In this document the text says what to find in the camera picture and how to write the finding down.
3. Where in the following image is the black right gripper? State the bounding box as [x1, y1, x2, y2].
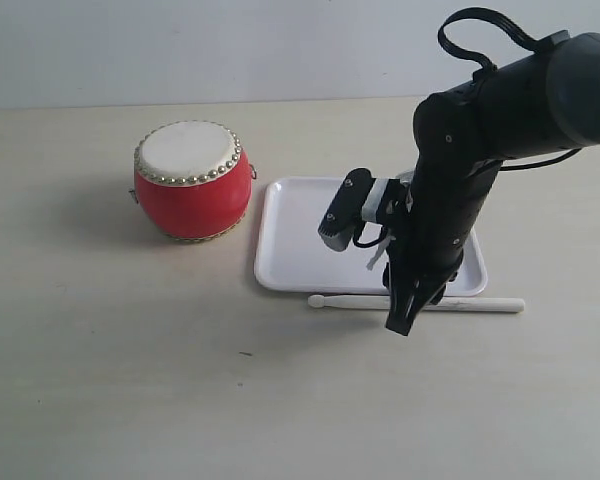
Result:
[385, 92, 502, 336]

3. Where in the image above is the white wooden drumstick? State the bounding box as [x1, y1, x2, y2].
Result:
[308, 294, 525, 314]

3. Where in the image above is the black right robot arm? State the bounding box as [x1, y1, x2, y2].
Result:
[385, 32, 600, 335]

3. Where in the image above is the small red drum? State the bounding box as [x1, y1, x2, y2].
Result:
[133, 120, 256, 242]

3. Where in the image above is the white plastic tray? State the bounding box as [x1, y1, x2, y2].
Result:
[253, 175, 489, 296]

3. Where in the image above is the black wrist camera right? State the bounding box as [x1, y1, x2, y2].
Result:
[318, 168, 375, 252]

